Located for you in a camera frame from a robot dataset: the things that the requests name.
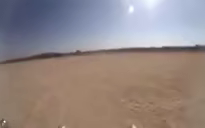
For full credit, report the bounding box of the bare brown dirt ground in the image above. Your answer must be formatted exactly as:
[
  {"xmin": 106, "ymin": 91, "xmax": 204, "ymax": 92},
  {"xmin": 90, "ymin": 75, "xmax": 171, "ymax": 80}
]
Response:
[{"xmin": 0, "ymin": 49, "xmax": 205, "ymax": 128}]

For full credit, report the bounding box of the distant dark ridge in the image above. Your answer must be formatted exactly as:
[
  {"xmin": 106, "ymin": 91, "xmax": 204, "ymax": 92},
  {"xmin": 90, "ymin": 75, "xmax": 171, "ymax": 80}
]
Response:
[{"xmin": 0, "ymin": 44, "xmax": 205, "ymax": 66}]

